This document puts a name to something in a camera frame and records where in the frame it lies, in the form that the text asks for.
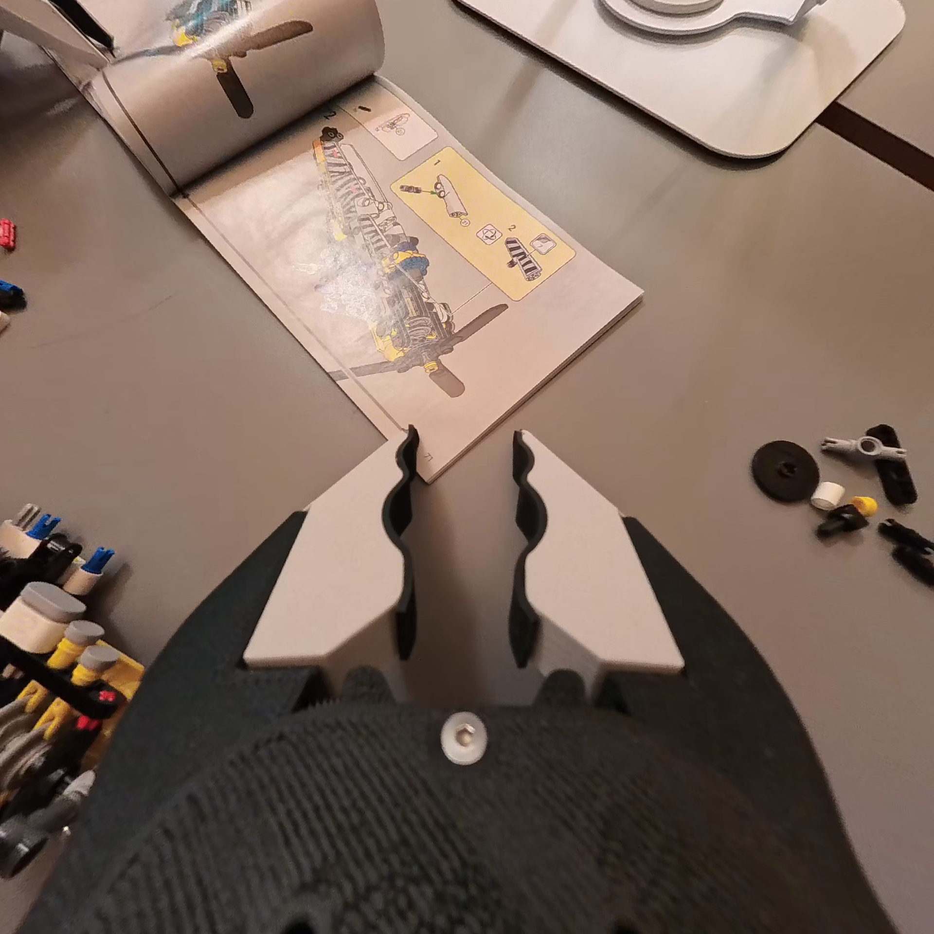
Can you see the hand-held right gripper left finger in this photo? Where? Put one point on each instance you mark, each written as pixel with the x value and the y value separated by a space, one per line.
pixel 335 584

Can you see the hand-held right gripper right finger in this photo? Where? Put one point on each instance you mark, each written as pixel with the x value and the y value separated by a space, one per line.
pixel 598 591

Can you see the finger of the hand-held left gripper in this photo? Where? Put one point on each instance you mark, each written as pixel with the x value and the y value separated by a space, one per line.
pixel 44 25

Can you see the lego plane model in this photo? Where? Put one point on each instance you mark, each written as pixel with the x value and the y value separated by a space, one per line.
pixel 51 657

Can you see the large pile of lego pieces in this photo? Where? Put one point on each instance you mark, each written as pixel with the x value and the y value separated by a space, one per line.
pixel 9 288

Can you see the small cluster of lego pieces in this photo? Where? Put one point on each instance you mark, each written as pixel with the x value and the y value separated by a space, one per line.
pixel 861 481

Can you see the lego instruction booklet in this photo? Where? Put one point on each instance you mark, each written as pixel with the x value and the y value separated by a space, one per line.
pixel 292 241

